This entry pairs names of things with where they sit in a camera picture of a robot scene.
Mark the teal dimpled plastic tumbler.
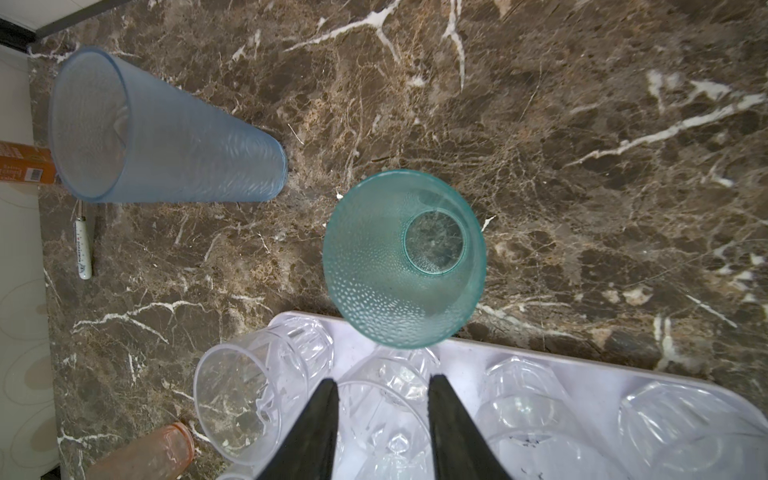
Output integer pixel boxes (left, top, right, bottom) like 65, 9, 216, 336
322, 169, 487, 349

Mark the clear faceted small glass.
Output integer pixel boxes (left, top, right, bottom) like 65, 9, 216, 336
474, 356, 629, 479

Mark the frosted dimpled tall cup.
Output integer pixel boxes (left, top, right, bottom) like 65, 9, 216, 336
618, 382, 767, 479

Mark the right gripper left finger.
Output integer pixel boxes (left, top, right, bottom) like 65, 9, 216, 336
256, 378, 339, 480

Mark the clear ribbed small glass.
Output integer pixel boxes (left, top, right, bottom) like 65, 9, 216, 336
339, 346, 441, 479

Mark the small amber bottle black cap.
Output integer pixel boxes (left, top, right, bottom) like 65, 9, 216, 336
0, 141, 58, 184

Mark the lavender plastic tray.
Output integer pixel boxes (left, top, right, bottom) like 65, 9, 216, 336
225, 312, 767, 479

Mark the white small utensil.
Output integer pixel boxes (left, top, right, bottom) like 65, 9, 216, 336
74, 200, 93, 280

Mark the tall blue plastic tumbler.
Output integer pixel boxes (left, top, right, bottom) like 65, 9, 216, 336
48, 47, 287, 203

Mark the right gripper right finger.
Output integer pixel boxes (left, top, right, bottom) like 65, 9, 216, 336
428, 375, 510, 480

